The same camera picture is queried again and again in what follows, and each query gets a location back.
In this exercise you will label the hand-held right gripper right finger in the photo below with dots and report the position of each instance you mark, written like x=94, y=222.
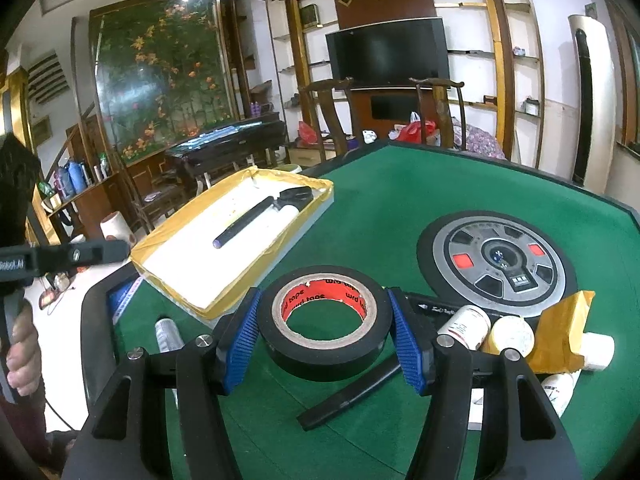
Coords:
x=407, y=345

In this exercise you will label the black flat television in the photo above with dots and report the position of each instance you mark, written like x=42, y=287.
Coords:
x=387, y=52

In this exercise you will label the person's left hand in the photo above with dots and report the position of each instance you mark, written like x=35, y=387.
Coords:
x=25, y=360

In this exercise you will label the black marker pen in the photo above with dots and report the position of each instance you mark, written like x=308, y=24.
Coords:
x=350, y=395
x=430, y=305

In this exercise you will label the black tape roll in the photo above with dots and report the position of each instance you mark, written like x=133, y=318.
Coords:
x=320, y=355

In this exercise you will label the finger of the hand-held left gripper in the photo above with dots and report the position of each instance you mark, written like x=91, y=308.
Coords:
x=85, y=256

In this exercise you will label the round table centre panel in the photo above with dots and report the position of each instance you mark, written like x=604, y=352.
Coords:
x=460, y=240

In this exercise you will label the dark wooden chair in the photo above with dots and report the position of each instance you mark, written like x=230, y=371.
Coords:
x=442, y=110
x=325, y=120

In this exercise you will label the orange flower wall mural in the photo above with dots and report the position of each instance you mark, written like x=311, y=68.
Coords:
x=160, y=70

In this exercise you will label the wall air vent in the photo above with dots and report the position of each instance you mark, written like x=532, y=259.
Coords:
x=47, y=77

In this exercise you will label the blue detergent bottle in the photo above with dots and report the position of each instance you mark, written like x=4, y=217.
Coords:
x=70, y=180

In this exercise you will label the white foam tray yellow tape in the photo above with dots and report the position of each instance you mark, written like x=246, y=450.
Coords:
x=200, y=265

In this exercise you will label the yellow round jar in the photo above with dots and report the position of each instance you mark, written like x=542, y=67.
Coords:
x=510, y=335

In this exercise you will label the white standing air conditioner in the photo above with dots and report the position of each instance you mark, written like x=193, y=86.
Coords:
x=595, y=110

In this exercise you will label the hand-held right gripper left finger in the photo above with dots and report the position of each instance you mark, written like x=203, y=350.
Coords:
x=242, y=345

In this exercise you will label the white paper roll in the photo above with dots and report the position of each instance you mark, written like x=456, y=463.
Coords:
x=116, y=227

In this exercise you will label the plain white bottle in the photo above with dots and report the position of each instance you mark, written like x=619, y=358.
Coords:
x=597, y=350

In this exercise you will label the black marker purple end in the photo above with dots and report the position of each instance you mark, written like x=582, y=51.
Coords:
x=240, y=225

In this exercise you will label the yellow snack packet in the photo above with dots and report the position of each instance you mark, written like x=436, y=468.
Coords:
x=560, y=330

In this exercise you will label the white bottle red label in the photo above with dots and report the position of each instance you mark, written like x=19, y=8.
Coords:
x=462, y=327

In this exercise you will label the small white bottle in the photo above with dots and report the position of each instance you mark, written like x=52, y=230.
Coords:
x=557, y=390

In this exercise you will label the person's left forearm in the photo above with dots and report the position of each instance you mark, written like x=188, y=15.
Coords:
x=22, y=430

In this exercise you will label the white bottle purple label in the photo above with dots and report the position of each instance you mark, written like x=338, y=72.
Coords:
x=167, y=335

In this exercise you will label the floral cloth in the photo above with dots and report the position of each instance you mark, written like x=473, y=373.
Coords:
x=480, y=140

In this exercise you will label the red plastic bag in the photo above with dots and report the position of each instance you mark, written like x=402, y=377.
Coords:
x=417, y=132
x=307, y=134

